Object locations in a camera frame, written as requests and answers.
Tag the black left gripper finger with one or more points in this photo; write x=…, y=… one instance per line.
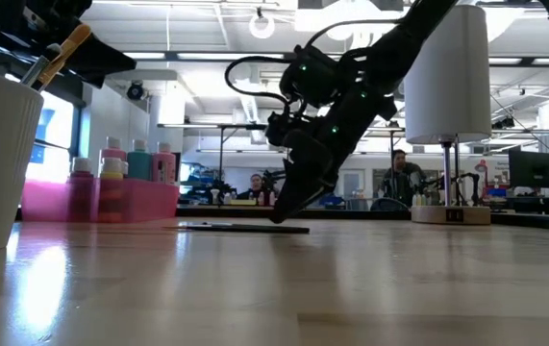
x=106, y=62

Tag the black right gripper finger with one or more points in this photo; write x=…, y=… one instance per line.
x=291, y=197
x=319, y=194

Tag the black paintbrush orange bristles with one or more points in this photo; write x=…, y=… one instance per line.
x=69, y=45

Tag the black paintbrush tan bristles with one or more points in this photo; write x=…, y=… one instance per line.
x=255, y=229

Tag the small yellow paint bottle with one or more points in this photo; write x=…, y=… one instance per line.
x=112, y=175

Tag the background black robot arm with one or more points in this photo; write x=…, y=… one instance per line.
x=274, y=178

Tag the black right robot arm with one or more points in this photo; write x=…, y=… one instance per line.
x=399, y=43

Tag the person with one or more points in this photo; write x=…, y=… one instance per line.
x=255, y=185
x=401, y=175

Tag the black ceiling spotlight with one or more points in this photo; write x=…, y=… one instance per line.
x=135, y=90

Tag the table lamp white shade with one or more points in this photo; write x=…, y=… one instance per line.
x=447, y=72

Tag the long ceiling light bar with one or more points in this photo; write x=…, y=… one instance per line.
x=231, y=56

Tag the white ribbed cup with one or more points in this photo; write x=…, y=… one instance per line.
x=0, y=158

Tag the pink plastic tray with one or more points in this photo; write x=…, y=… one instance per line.
x=149, y=202

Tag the black monitor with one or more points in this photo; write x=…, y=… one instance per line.
x=533, y=169

